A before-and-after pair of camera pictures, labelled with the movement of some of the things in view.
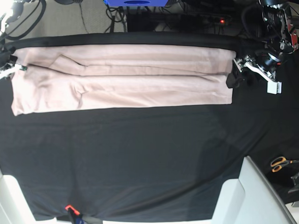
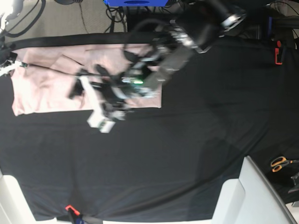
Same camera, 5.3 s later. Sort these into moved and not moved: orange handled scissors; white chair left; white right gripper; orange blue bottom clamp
Moved: white right gripper
Not moved: orange handled scissors; orange blue bottom clamp; white chair left
